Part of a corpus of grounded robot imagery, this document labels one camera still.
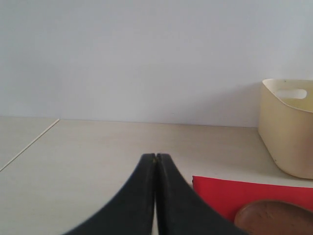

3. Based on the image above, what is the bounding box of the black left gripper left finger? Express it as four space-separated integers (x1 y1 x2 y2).
66 153 156 235

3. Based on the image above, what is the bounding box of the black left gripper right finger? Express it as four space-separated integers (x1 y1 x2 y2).
156 153 246 235

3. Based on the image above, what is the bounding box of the red table cloth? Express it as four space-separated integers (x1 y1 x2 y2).
192 176 313 221

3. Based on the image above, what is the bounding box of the brown wooden plate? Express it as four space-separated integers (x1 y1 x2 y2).
234 200 313 235

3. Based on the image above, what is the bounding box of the cream plastic bin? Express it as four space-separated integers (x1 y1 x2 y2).
258 79 313 179

